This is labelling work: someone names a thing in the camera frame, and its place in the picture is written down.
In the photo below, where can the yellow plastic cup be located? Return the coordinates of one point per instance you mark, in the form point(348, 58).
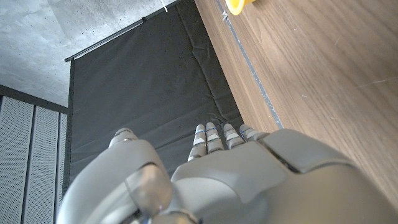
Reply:
point(236, 5)

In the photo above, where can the black backdrop stand pole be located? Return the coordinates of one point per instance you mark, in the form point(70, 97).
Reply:
point(109, 37)

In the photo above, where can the black backdrop cloth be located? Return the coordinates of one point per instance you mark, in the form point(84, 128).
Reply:
point(146, 84)

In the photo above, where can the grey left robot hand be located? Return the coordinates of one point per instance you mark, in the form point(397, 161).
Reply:
point(248, 186)

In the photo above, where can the grey tape outline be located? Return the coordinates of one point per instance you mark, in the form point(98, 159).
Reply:
point(255, 74)

